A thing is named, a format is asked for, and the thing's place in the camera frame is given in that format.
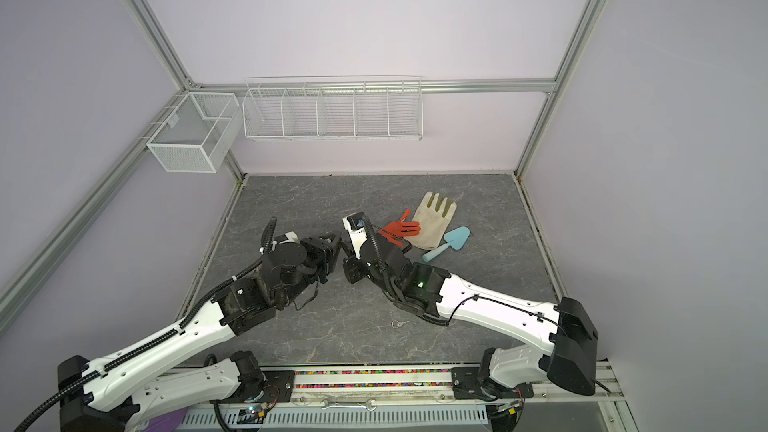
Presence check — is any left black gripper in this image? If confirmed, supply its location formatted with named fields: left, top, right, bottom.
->
left=279, top=230, right=342, bottom=307

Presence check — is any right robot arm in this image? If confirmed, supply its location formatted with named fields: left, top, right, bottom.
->
left=342, top=243, right=599, bottom=396

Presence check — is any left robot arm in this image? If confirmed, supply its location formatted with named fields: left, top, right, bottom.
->
left=17, top=233, right=344, bottom=431

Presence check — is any red rubber glove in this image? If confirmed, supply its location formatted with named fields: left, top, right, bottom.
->
left=379, top=209, right=421, bottom=248

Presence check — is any beige cloth glove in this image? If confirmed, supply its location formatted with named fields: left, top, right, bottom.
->
left=405, top=191, right=457, bottom=250

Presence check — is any teal garden trowel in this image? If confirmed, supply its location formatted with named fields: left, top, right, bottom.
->
left=422, top=226, right=471, bottom=263

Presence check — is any silver wrench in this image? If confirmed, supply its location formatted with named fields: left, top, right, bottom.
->
left=321, top=399, right=377, bottom=412

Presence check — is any white mesh box basket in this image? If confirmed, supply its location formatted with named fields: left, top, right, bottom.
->
left=147, top=92, right=243, bottom=173

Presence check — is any purple cloth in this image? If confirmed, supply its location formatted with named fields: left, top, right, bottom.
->
left=143, top=408, right=188, bottom=432

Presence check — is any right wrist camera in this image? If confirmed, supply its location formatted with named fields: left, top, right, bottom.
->
left=342, top=211, right=368, bottom=259

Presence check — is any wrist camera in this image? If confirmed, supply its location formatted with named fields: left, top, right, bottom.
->
left=273, top=231, right=300, bottom=246
left=342, top=211, right=368, bottom=259

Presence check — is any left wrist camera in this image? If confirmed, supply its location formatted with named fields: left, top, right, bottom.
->
left=273, top=231, right=300, bottom=246

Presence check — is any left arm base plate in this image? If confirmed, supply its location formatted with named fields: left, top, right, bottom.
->
left=239, top=369, right=296, bottom=404

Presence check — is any white wire shelf basket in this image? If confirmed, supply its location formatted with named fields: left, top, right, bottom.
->
left=242, top=75, right=424, bottom=140

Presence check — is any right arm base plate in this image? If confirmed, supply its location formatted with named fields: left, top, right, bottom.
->
left=450, top=366, right=534, bottom=402

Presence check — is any white slotted cable duct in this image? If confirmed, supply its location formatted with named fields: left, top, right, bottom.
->
left=179, top=404, right=491, bottom=431

